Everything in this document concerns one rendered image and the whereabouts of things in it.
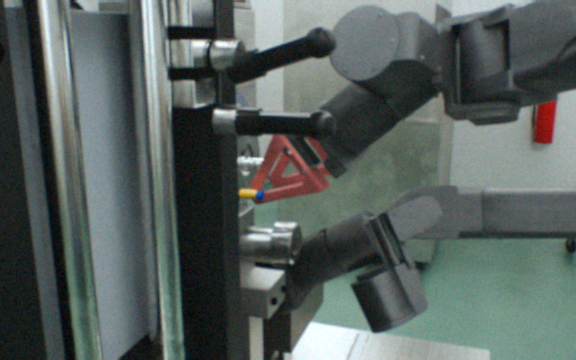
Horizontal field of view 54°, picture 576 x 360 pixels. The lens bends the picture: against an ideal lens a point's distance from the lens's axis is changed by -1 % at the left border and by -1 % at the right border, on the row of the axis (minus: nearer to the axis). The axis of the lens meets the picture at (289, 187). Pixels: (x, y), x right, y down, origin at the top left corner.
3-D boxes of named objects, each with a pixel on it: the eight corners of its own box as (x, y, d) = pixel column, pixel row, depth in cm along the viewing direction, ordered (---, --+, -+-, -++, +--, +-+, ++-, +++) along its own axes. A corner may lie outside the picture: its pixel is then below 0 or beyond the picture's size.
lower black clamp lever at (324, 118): (330, 144, 24) (331, 112, 24) (224, 138, 26) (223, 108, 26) (338, 139, 26) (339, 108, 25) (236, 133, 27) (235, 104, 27)
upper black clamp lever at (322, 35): (334, 54, 23) (325, 21, 23) (229, 87, 25) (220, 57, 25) (342, 53, 25) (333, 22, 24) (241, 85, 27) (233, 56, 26)
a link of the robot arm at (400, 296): (418, 195, 68) (433, 190, 60) (459, 284, 67) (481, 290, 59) (327, 237, 68) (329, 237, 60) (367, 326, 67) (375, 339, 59)
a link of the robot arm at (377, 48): (524, 122, 46) (521, 20, 47) (493, 90, 36) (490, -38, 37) (386, 134, 52) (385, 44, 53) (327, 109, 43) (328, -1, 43)
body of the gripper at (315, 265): (310, 279, 72) (361, 258, 69) (284, 315, 63) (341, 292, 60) (286, 234, 72) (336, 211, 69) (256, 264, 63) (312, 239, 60)
